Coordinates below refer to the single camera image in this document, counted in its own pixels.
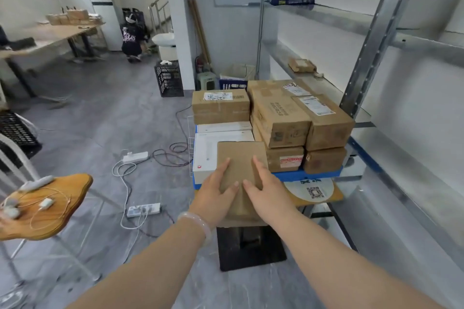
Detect person's right hand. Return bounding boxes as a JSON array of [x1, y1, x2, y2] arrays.
[[242, 154, 302, 228]]

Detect person's left hand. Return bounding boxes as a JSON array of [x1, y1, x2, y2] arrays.
[[188, 157, 240, 228]]

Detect large brown box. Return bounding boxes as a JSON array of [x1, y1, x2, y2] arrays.
[[303, 147, 348, 175], [266, 146, 305, 173]]

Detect white router box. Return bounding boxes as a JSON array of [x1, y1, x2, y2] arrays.
[[192, 130, 255, 190], [195, 121, 253, 135]]

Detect plain small cardboard box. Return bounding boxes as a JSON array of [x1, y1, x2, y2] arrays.
[[216, 141, 270, 228]]

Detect box with Chinese print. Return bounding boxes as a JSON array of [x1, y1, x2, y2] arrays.
[[250, 87, 312, 149]]

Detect box with scribbled label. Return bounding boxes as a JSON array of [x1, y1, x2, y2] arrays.
[[191, 88, 251, 126]]

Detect cardboard box with white label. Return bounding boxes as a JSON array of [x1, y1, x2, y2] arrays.
[[291, 94, 356, 151]]

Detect metal shelving rack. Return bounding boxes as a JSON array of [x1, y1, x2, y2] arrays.
[[255, 0, 464, 309]]

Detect person's right forearm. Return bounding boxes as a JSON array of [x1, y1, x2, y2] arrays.
[[286, 211, 447, 309]]

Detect person's left forearm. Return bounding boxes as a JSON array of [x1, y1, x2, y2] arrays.
[[67, 222, 211, 309]]

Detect yellow printed cardboard box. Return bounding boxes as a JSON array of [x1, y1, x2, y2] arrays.
[[195, 178, 344, 208]]

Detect white power strip with plugs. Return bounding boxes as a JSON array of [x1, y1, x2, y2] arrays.
[[127, 203, 161, 218]]

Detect dark blue plastic crate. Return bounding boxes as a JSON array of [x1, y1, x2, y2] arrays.
[[218, 75, 249, 90]]

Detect green plastic stool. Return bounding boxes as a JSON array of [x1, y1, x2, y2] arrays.
[[197, 71, 218, 91]]

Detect black plastic crate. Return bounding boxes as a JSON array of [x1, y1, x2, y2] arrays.
[[155, 60, 185, 98], [0, 109, 43, 150]]

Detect cream plastic basket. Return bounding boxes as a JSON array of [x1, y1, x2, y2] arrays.
[[219, 63, 256, 81]]

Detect white round chair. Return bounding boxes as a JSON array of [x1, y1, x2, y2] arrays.
[[151, 32, 178, 61]]

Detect wooden poles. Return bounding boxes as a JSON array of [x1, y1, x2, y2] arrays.
[[187, 0, 212, 65]]

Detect white plastic device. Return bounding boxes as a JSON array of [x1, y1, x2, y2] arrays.
[[18, 174, 55, 192]]

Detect metal stair railing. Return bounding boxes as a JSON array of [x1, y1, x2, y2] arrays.
[[148, 0, 171, 36]]

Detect white standing air conditioner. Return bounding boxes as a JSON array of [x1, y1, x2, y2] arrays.
[[78, 0, 124, 52]]

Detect pile of small parcels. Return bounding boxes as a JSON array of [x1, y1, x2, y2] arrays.
[[46, 9, 104, 26]]

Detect long wooden work table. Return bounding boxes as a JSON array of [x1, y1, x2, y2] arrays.
[[0, 22, 106, 99]]

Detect black desktop printer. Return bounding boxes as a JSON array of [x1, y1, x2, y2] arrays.
[[0, 26, 37, 51]]

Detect translucent white bracelet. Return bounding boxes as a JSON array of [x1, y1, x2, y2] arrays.
[[176, 211, 213, 244]]

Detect black pedestal stand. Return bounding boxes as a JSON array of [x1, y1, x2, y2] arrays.
[[216, 225, 288, 272]]

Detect white wire cart grey handle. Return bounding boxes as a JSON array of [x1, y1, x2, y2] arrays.
[[187, 115, 196, 179]]

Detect white power cable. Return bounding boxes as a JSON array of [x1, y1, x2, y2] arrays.
[[111, 160, 149, 230]]

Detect dark red cable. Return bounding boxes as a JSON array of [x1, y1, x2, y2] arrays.
[[152, 102, 193, 168]]

